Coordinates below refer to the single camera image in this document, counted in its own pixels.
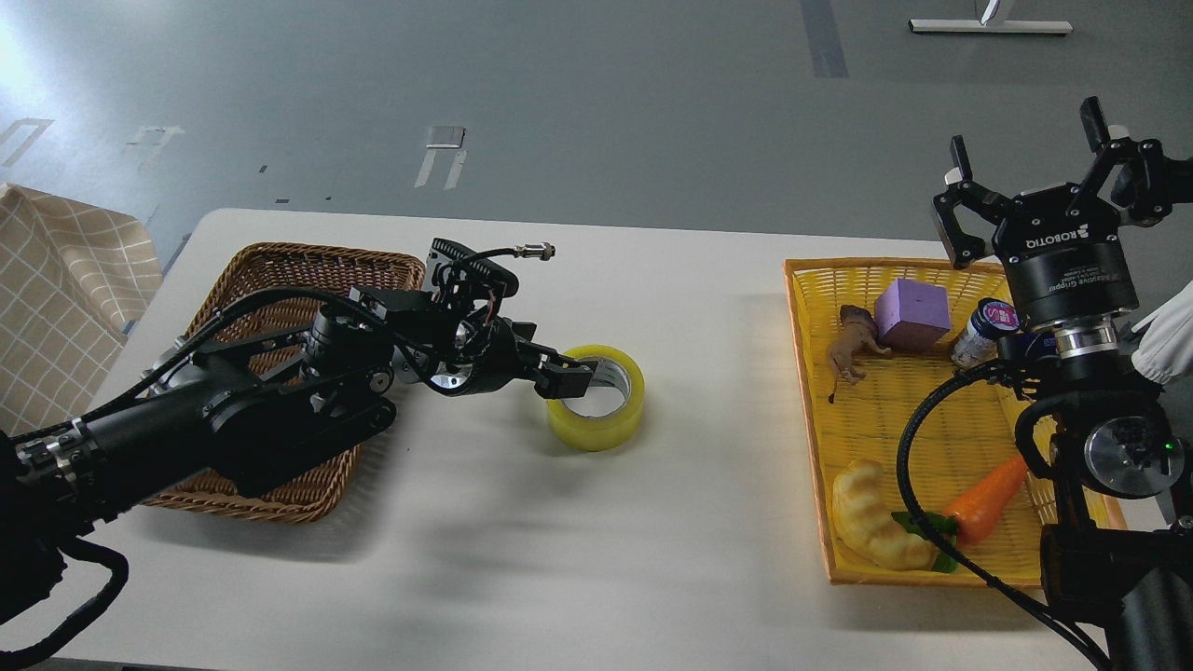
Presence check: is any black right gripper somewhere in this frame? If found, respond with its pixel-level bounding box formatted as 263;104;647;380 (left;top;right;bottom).
932;96;1192;331

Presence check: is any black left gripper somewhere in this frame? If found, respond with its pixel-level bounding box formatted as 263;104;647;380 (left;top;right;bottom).
426;318;597;400

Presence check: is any yellow tape roll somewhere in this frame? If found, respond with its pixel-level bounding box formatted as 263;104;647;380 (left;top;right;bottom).
546;344;645;453

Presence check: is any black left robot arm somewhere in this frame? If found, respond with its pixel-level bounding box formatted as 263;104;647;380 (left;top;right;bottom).
4;238;599;670

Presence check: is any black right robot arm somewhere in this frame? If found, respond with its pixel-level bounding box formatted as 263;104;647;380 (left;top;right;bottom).
898;97;1189;670

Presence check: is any small jar blue lid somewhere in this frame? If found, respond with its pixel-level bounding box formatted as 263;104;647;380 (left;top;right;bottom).
950;297;1020;369

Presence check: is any person in white clothes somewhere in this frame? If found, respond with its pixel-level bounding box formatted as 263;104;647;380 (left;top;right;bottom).
1130;281;1192;386

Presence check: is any purple foam block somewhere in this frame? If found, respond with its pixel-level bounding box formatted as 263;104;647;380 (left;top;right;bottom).
874;279;952;352

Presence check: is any yellow plastic basket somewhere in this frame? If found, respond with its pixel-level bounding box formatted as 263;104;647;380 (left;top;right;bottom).
784;257;1129;587

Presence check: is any brown toy animal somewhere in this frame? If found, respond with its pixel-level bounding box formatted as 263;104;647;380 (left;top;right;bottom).
827;303;892;404

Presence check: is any white metal stand base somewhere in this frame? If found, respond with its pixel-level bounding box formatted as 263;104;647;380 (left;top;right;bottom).
907;1;1074;35

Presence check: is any orange toy carrot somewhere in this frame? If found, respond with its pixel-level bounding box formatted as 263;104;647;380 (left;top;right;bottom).
890;456;1027;574

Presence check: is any yellow toy croissant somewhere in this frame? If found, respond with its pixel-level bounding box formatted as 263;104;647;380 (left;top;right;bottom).
830;458;938;570

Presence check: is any beige checkered cloth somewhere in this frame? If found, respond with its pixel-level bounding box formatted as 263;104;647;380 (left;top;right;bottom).
1;184;162;436

